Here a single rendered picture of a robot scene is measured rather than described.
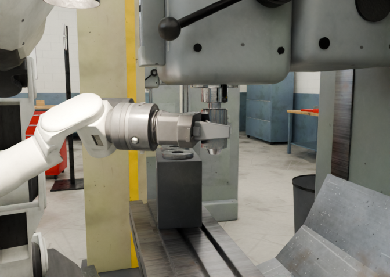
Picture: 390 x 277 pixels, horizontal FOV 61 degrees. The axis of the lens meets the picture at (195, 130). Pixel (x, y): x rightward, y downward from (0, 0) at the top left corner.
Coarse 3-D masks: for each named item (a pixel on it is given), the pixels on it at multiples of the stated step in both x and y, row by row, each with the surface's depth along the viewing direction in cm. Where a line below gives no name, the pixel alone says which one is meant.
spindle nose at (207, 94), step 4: (204, 88) 57; (208, 88) 56; (212, 88) 56; (216, 88) 56; (220, 88) 56; (204, 92) 57; (208, 92) 57; (212, 92) 56; (216, 92) 56; (220, 92) 56; (204, 96) 57; (208, 96) 57; (212, 96) 56; (216, 96) 56; (220, 96) 57; (204, 100) 57; (208, 100) 57; (212, 100) 56; (216, 100) 56; (220, 100) 57
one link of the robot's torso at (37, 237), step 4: (40, 232) 133; (32, 236) 129; (36, 236) 130; (40, 236) 129; (32, 240) 129; (36, 240) 130; (40, 240) 125; (44, 240) 129; (40, 244) 122; (44, 244) 125; (40, 248) 120; (44, 248) 123; (44, 252) 119; (44, 256) 118; (44, 260) 118; (44, 264) 117; (44, 268) 117; (44, 272) 118
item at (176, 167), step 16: (160, 160) 89; (176, 160) 89; (192, 160) 89; (160, 176) 88; (176, 176) 89; (192, 176) 89; (160, 192) 88; (176, 192) 89; (192, 192) 90; (160, 208) 89; (176, 208) 90; (192, 208) 90; (160, 224) 90; (176, 224) 90; (192, 224) 91
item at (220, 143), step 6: (204, 114) 58; (222, 114) 57; (204, 120) 58; (210, 120) 57; (216, 120) 57; (222, 120) 57; (204, 144) 58; (210, 144) 58; (216, 144) 57; (222, 144) 58
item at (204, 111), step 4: (204, 108) 58; (208, 108) 58; (220, 108) 58; (224, 108) 59; (204, 112) 58; (208, 112) 57; (212, 112) 57; (216, 112) 57; (220, 112) 57; (224, 112) 57
